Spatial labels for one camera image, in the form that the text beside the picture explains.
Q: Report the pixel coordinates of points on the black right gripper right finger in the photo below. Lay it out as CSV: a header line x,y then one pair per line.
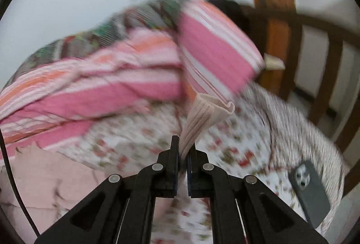
x,y
244,210

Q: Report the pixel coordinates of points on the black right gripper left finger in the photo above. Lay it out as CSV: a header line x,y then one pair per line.
x,y
120,210

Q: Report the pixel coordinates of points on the pink ribbed knit sweater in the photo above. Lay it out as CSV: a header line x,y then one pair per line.
x,y
53,181

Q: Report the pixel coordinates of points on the black smartphone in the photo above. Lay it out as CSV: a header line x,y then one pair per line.
x,y
310,192

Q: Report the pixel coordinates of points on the white floral bed sheet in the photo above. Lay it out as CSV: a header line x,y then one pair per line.
x,y
265,137

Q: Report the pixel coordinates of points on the pink orange striped quilt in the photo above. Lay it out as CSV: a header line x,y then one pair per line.
x,y
207,54

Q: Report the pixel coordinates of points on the black garment on footboard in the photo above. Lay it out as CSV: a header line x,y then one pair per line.
x,y
235,13

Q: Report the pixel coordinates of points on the dark floral patchwork blanket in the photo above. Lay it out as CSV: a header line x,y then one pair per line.
x,y
152,14

